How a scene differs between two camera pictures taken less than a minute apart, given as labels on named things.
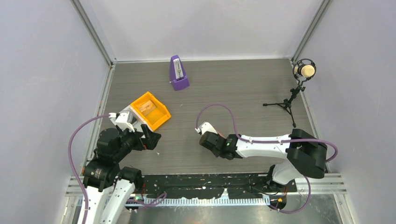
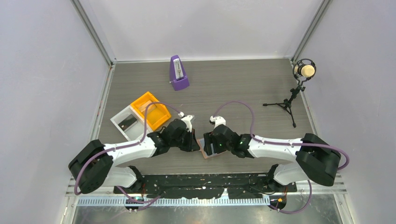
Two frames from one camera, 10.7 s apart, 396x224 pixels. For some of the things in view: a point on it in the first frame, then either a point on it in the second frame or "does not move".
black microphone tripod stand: [287, 103] does not move
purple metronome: [177, 75] does not move
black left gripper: [151, 140] → [192, 144]
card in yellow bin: [147, 108] does not move
